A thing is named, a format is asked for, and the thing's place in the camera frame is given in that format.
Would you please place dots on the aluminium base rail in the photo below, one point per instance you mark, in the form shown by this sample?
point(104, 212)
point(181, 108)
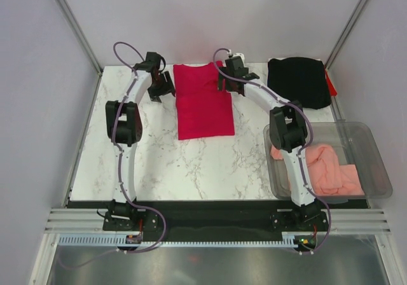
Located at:
point(343, 221)

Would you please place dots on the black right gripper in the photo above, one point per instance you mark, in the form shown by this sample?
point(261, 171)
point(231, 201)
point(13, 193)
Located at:
point(227, 86)

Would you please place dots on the folded black t shirt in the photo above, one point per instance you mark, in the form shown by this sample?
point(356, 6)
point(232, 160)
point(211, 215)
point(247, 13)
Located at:
point(300, 79)

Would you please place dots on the clear plastic bin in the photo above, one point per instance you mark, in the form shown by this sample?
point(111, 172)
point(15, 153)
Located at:
point(354, 144)

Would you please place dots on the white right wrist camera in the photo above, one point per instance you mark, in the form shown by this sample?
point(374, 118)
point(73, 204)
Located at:
point(238, 54)

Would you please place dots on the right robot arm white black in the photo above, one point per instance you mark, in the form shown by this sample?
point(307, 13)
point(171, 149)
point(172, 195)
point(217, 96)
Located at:
point(289, 131)

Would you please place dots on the right aluminium frame post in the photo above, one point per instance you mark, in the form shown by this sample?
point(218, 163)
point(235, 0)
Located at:
point(347, 30)

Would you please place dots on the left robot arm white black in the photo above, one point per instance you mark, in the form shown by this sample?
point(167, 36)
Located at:
point(124, 129)

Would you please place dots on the white slotted cable duct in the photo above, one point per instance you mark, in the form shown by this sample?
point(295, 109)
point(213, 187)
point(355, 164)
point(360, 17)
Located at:
point(122, 240)

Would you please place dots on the left aluminium frame post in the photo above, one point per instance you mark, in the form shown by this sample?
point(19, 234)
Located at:
point(79, 35)

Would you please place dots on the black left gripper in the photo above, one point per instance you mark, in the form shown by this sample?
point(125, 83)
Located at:
point(155, 95)

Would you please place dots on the peach pink t shirt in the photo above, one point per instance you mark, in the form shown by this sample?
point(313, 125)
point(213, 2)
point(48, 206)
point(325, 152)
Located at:
point(328, 177)

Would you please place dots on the crimson red t shirt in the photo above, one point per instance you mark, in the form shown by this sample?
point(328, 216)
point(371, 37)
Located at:
point(202, 109)

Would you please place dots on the aluminium frame post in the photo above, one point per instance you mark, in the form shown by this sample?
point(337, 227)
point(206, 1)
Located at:
point(79, 35)
point(347, 30)

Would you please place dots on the folded red t shirt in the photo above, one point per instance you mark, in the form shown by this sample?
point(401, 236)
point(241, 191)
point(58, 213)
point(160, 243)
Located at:
point(332, 89)

